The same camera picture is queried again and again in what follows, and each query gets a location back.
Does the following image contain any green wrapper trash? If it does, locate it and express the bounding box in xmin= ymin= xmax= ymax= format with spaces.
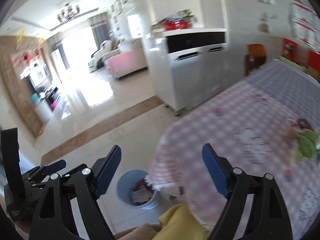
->
xmin=288 ymin=118 xmax=319 ymax=161

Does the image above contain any pink grey checkered tablecloth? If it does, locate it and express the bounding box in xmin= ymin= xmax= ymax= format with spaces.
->
xmin=147 ymin=60 xmax=319 ymax=239

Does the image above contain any yellow cloth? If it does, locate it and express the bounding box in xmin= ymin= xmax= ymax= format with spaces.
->
xmin=153 ymin=203 xmax=208 ymax=240

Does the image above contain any white sideboard cabinet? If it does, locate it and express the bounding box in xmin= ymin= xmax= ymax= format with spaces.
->
xmin=147 ymin=28 xmax=228 ymax=115

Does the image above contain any potted plant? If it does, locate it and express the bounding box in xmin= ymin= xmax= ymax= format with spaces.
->
xmin=176 ymin=9 xmax=197 ymax=22

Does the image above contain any beige sofa pink blanket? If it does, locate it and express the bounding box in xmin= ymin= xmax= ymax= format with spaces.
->
xmin=88 ymin=38 xmax=148 ymax=79

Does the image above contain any black chandelier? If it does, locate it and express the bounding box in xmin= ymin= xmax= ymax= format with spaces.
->
xmin=57 ymin=3 xmax=80 ymax=23

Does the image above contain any light blue trash bin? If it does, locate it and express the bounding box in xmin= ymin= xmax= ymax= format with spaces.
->
xmin=116 ymin=169 xmax=160 ymax=210

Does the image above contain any wooden chair by wall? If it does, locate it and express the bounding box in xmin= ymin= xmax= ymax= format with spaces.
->
xmin=245 ymin=44 xmax=267 ymax=76

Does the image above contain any tv stand unit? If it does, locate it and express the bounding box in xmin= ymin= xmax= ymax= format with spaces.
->
xmin=20 ymin=62 xmax=61 ymax=123

